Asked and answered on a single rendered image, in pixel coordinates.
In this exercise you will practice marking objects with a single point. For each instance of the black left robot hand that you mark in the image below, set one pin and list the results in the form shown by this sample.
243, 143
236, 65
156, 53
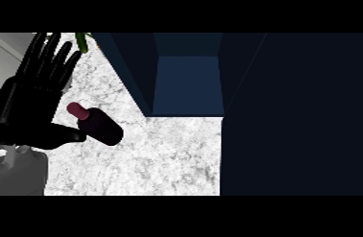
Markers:
28, 100

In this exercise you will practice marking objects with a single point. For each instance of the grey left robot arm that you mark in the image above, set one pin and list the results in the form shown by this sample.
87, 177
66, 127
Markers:
20, 172

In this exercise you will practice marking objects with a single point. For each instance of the dark wine bottle red cap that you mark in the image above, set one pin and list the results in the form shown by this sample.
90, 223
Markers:
97, 125

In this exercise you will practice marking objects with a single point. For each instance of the dark blue open cabinet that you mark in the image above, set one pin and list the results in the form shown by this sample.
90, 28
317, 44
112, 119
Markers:
186, 84

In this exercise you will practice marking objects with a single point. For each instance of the dark blue cabinet door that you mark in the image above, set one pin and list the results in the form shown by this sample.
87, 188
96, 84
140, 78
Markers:
292, 119

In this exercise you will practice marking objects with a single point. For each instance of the green plant stem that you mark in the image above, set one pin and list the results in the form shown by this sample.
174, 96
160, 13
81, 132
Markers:
81, 42

